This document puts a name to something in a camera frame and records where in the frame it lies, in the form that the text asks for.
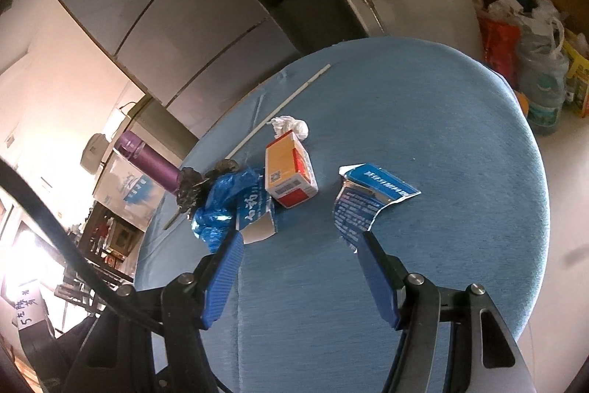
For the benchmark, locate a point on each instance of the white and blue cardboard box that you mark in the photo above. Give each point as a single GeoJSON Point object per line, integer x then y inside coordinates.
{"type": "Point", "coordinates": [124, 190]}

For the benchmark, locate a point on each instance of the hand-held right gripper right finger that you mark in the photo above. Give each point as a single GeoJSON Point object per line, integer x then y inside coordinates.
{"type": "Point", "coordinates": [378, 282]}

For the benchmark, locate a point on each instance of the torn blue paper package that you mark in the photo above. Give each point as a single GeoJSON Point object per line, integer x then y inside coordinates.
{"type": "Point", "coordinates": [363, 199]}

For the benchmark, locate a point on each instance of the blue tablecloth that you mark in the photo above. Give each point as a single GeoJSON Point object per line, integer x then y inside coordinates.
{"type": "Point", "coordinates": [460, 144]}

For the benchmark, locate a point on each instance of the white appliance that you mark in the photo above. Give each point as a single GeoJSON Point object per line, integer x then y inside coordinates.
{"type": "Point", "coordinates": [94, 151]}

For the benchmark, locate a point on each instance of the large clear water jug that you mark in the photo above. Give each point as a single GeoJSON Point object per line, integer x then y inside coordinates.
{"type": "Point", "coordinates": [543, 84]}

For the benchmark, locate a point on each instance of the long white stick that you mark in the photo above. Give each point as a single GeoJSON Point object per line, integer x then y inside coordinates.
{"type": "Point", "coordinates": [294, 93]}

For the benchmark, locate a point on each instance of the white and blue carton piece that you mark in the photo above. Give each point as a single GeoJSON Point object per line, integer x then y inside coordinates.
{"type": "Point", "coordinates": [255, 221]}

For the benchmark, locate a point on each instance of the black scrap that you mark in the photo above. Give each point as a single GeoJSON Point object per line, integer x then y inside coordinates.
{"type": "Point", "coordinates": [188, 188]}

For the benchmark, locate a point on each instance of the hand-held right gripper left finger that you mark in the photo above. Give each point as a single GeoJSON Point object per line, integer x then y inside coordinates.
{"type": "Point", "coordinates": [224, 278]}

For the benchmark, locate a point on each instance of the white tissue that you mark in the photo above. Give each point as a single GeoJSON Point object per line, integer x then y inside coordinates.
{"type": "Point", "coordinates": [290, 126]}

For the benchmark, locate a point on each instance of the yellow box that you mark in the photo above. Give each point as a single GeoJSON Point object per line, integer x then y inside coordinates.
{"type": "Point", "coordinates": [580, 75]}

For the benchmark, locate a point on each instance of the red plastic bag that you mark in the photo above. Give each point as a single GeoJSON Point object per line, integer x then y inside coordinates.
{"type": "Point", "coordinates": [499, 43]}

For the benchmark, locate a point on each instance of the white plastic bag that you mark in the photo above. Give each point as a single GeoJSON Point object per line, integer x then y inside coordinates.
{"type": "Point", "coordinates": [543, 13]}

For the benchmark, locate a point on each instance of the blue plastic wrapper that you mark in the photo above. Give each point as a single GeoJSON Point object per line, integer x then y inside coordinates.
{"type": "Point", "coordinates": [221, 199]}

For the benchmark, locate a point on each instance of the white paper sign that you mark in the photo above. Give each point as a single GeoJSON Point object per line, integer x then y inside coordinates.
{"type": "Point", "coordinates": [27, 305]}

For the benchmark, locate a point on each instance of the orange and white small carton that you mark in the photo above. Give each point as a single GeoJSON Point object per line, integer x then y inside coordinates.
{"type": "Point", "coordinates": [287, 172]}

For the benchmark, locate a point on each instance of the purple bottle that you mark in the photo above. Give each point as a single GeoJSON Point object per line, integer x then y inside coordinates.
{"type": "Point", "coordinates": [147, 160]}

